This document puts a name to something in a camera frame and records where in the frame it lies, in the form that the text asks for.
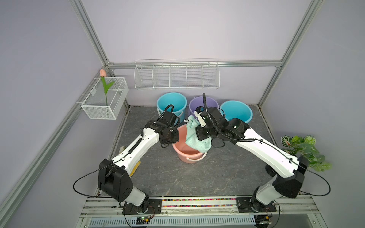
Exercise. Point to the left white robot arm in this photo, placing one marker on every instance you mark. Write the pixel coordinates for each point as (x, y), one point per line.
(114, 175)

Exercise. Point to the left teal bucket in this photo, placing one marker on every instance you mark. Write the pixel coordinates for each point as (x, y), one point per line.
(178, 101)

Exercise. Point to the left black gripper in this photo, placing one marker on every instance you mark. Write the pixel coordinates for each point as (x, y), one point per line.
(170, 137)

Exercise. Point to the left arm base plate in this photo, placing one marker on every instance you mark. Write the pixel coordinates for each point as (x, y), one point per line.
(150, 206)

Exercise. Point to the teal bucket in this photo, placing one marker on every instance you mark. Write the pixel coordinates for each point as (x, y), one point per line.
(178, 101)
(236, 109)

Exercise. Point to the yellow white work glove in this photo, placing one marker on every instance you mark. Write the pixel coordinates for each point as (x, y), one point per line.
(121, 152)

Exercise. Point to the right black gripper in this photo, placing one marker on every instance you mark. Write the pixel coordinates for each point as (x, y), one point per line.
(201, 133)

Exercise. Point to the right teal bucket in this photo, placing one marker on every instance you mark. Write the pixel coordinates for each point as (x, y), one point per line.
(236, 109)

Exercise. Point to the white vented cable duct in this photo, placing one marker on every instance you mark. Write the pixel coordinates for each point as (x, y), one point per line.
(172, 221)

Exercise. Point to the mint green cloth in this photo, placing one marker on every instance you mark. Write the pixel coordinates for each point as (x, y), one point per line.
(192, 138)

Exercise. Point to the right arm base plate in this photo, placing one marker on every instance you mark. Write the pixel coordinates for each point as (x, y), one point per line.
(247, 204)

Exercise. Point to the potted green plant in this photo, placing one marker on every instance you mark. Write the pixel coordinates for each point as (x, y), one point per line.
(304, 147)

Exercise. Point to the pink artificial tulip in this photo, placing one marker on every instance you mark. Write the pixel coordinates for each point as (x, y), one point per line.
(106, 86)

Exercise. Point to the white wire basket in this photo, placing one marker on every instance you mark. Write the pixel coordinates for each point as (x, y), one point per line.
(94, 105)

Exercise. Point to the pink plastic bucket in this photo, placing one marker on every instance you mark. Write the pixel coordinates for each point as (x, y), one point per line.
(185, 152)

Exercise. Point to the long white wire shelf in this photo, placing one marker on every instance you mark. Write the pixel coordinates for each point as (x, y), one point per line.
(177, 74)

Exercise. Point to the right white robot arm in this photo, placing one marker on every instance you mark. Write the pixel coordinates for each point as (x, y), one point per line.
(289, 170)

